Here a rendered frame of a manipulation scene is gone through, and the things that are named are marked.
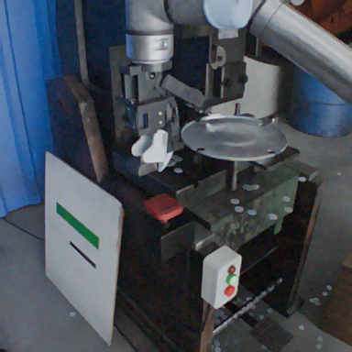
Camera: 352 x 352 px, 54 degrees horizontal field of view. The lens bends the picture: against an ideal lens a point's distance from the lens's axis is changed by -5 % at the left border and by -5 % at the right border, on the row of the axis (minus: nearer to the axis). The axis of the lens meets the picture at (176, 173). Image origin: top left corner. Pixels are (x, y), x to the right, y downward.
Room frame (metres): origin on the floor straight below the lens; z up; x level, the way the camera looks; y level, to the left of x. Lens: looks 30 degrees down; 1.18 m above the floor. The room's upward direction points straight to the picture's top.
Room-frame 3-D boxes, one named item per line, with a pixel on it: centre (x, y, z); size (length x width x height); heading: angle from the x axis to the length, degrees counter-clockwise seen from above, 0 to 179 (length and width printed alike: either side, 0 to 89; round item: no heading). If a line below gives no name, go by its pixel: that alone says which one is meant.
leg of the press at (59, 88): (0.93, 0.22, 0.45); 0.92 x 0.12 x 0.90; 40
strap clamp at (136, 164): (0.89, 0.05, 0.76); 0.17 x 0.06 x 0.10; 130
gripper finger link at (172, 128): (0.59, 0.02, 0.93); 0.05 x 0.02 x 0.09; 39
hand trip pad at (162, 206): (0.61, 0.03, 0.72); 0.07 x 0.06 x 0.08; 40
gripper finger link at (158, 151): (0.58, 0.04, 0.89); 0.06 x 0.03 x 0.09; 129
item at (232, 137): (0.90, -0.16, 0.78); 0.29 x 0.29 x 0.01
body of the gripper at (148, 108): (0.59, 0.05, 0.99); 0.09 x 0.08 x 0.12; 129
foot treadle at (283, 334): (0.89, -0.16, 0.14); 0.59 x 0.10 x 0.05; 40
